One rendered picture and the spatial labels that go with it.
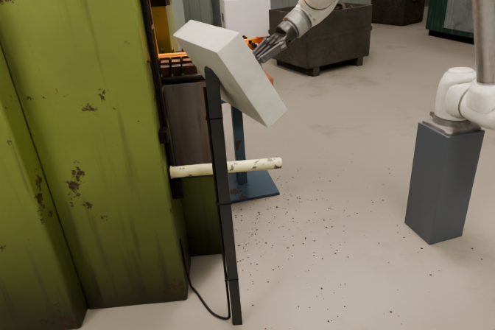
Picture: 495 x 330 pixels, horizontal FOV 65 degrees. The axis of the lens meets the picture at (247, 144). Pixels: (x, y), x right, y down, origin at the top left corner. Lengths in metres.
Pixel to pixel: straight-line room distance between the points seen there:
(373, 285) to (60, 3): 1.66
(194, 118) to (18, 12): 0.74
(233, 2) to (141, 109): 4.52
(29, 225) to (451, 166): 1.77
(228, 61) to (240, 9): 4.84
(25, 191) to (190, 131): 0.67
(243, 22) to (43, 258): 4.72
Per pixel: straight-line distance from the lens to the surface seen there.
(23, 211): 1.60
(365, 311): 1.84
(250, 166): 1.53
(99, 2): 1.34
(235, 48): 1.01
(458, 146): 1.98
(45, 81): 1.46
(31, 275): 1.79
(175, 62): 1.71
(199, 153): 1.76
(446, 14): 7.05
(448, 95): 1.91
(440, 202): 2.09
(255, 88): 1.06
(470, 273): 2.14
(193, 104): 1.67
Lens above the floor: 1.37
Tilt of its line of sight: 26 degrees down
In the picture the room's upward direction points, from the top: 4 degrees counter-clockwise
